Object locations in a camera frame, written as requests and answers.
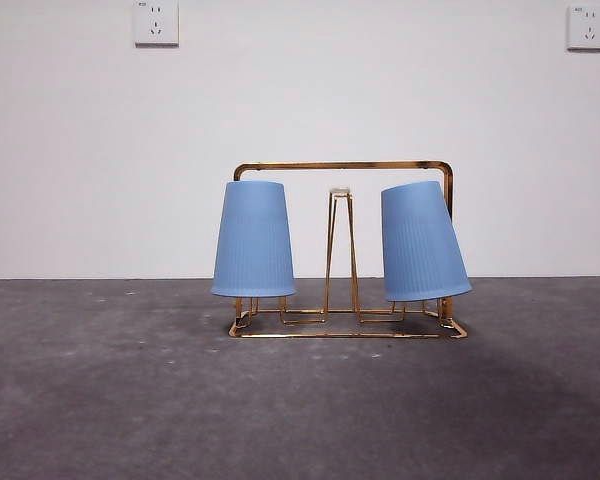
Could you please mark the blue ribbed plastic cup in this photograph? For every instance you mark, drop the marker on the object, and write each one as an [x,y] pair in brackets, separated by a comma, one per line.
[422,245]
[252,240]

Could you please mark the white wall socket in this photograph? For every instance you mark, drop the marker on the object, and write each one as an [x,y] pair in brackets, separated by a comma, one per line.
[587,42]
[142,30]

